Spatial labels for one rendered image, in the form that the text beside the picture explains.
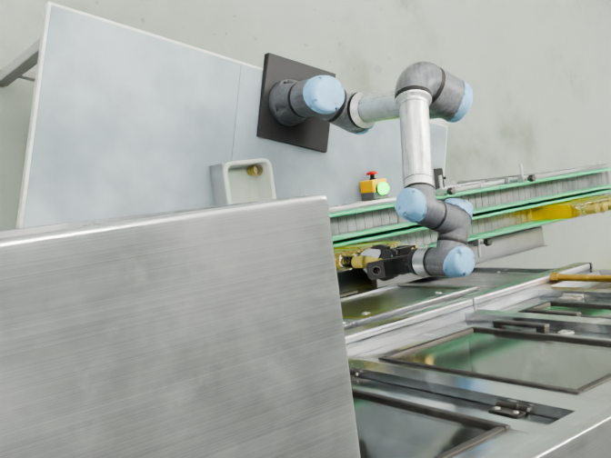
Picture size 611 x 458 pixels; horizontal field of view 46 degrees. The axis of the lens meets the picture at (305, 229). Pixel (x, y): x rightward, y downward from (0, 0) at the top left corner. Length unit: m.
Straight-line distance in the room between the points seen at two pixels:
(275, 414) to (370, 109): 1.59
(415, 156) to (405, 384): 0.61
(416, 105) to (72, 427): 1.40
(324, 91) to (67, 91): 0.74
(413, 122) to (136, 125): 0.81
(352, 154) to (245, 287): 1.93
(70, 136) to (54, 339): 1.51
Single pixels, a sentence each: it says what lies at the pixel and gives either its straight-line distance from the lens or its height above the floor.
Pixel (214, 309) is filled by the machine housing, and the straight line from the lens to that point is 0.66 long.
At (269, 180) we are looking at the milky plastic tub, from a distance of 2.25.
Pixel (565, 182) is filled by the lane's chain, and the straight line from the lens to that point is 3.31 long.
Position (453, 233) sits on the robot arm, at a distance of 1.79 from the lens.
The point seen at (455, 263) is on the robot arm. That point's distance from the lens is 1.75.
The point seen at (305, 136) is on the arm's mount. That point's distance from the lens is 2.43.
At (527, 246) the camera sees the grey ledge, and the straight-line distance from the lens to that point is 3.07.
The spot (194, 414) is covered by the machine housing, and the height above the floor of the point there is 2.13.
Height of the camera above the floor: 2.71
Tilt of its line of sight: 54 degrees down
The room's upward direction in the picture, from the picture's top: 87 degrees clockwise
